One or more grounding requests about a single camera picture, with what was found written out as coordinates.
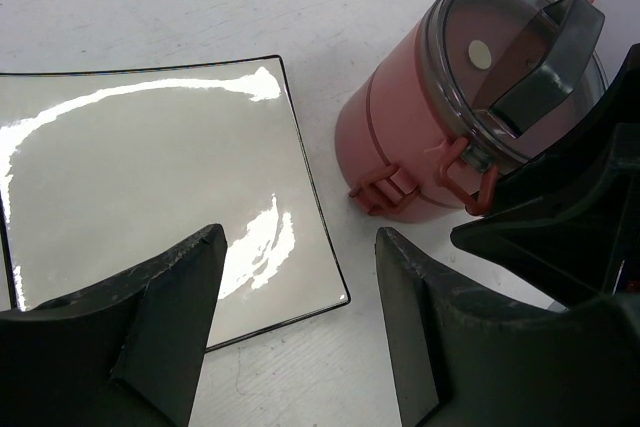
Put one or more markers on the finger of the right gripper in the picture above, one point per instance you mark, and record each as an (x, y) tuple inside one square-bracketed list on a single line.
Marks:
[(569, 157), (578, 243)]

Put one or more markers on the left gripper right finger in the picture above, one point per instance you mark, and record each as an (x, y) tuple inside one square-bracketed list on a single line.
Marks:
[(465, 355)]

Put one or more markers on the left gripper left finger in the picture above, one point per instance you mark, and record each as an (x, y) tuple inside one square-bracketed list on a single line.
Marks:
[(126, 351)]

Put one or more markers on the grey lunch box lid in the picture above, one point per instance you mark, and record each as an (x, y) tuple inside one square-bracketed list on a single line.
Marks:
[(534, 114)]

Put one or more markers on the white square plate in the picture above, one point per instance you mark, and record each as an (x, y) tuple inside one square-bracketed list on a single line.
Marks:
[(102, 170)]

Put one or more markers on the pink bowl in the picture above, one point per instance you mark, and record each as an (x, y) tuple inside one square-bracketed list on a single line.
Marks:
[(412, 118), (358, 155)]

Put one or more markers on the dark red lid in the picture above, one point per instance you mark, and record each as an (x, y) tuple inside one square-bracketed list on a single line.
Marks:
[(491, 45)]

